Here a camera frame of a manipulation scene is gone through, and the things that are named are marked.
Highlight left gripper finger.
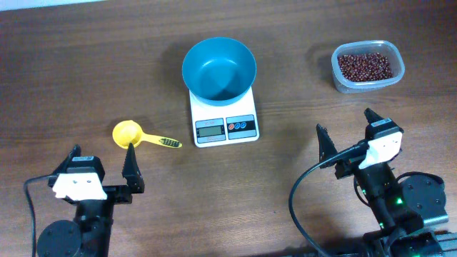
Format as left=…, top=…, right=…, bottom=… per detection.
left=121, top=143, right=145, bottom=193
left=52, top=144, right=81, bottom=176

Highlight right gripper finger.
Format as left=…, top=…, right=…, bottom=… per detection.
left=364, top=108, right=383, bottom=124
left=316, top=124, right=338, bottom=168

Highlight yellow plastic measuring scoop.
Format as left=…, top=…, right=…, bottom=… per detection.
left=112, top=120, right=183, bottom=149

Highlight red beans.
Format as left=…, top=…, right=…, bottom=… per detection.
left=337, top=53, right=393, bottom=82

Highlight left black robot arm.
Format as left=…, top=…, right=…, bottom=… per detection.
left=37, top=143, right=144, bottom=257

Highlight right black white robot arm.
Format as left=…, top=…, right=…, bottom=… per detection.
left=316, top=109, right=456, bottom=256

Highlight white digital kitchen scale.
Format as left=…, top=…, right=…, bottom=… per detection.
left=189, top=90, right=260, bottom=148

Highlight teal plastic bowl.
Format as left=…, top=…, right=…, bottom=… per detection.
left=181, top=37, right=257, bottom=106

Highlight clear plastic food container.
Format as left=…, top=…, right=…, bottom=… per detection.
left=331, top=40, right=406, bottom=94

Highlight right black camera cable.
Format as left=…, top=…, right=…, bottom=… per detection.
left=288, top=141, right=368, bottom=257

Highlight black camera cable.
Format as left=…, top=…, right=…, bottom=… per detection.
left=288, top=141, right=368, bottom=257
left=23, top=174, right=58, bottom=257

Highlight left black camera cable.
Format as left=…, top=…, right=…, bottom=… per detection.
left=23, top=174, right=58, bottom=257

